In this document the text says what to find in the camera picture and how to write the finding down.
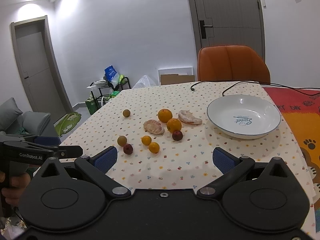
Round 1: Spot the dark red fruit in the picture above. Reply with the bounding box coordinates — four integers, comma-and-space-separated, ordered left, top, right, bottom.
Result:
172, 130, 183, 141
123, 144, 133, 155

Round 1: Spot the green-brown fruit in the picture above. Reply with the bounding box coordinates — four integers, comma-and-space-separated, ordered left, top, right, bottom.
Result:
123, 109, 131, 118
117, 135, 127, 147

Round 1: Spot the small orange back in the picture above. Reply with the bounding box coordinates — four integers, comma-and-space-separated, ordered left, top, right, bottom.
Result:
141, 135, 152, 146

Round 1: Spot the small orange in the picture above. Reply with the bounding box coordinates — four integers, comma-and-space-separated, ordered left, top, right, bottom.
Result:
141, 135, 152, 146
149, 142, 160, 154

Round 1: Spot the small orange front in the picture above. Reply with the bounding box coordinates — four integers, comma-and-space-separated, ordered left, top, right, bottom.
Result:
149, 142, 160, 154

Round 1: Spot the peeled pomelo piece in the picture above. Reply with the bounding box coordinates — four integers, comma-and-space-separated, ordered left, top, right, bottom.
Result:
178, 110, 202, 125
143, 119, 164, 135

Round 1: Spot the large orange front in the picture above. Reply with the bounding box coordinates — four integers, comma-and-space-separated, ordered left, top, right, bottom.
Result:
167, 118, 182, 133

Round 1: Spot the large orange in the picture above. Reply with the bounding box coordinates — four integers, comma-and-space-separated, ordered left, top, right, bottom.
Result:
167, 118, 182, 133
157, 108, 172, 123

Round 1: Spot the large orange back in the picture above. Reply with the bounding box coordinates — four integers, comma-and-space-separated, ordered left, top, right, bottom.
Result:
157, 108, 172, 123

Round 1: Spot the person's left hand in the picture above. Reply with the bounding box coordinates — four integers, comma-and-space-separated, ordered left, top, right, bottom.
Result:
1, 173, 31, 206

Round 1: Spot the green bag on floor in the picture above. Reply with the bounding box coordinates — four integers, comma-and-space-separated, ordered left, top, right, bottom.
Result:
55, 112, 81, 137

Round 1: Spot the grey sofa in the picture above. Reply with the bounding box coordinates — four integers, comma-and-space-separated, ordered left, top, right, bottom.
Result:
1, 98, 59, 142

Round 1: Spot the white bowl blue rim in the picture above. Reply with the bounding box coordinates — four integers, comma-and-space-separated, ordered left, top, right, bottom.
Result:
207, 95, 281, 139

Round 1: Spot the black metal rack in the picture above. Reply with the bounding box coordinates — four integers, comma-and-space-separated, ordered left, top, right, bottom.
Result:
87, 75, 131, 108

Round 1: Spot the red orange cartoon mat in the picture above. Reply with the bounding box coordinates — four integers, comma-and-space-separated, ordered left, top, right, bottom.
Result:
261, 87, 320, 205

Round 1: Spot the blue plastic bag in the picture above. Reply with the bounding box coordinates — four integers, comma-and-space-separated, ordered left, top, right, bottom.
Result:
105, 65, 119, 84

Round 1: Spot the clear plastic bag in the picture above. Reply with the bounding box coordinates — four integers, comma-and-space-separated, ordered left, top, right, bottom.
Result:
132, 75, 157, 89

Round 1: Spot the grey door left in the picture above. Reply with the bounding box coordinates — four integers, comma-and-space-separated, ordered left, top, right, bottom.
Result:
10, 16, 73, 122

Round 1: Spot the orange leather chair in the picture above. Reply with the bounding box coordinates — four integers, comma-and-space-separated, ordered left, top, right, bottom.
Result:
197, 45, 271, 83

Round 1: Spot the grey door with lock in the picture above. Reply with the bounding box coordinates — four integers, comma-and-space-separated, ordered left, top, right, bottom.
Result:
189, 0, 265, 59

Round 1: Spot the black usb cable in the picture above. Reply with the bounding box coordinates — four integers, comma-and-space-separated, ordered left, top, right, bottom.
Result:
190, 80, 320, 97

